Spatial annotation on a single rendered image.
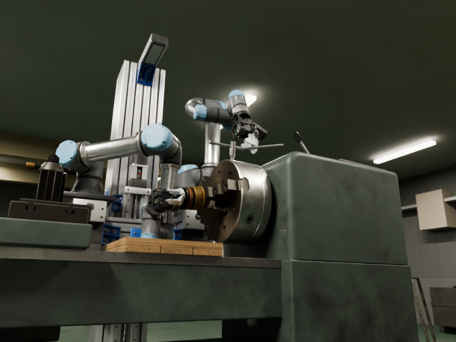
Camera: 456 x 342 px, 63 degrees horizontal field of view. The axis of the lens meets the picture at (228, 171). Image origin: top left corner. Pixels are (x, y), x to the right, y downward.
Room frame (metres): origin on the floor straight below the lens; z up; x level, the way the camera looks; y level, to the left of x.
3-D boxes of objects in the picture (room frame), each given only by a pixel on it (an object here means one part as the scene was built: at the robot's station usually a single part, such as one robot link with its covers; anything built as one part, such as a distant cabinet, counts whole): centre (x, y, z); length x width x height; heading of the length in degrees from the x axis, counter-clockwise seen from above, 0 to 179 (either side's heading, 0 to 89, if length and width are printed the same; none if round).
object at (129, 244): (1.26, 0.23, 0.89); 0.36 x 0.30 x 0.04; 28
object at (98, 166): (1.74, 0.67, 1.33); 0.13 x 0.12 x 0.14; 166
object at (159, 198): (1.38, 0.24, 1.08); 0.12 x 0.09 x 0.08; 28
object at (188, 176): (1.96, 0.22, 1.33); 0.13 x 0.12 x 0.14; 108
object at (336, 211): (1.61, -0.36, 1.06); 0.59 x 0.48 x 0.39; 118
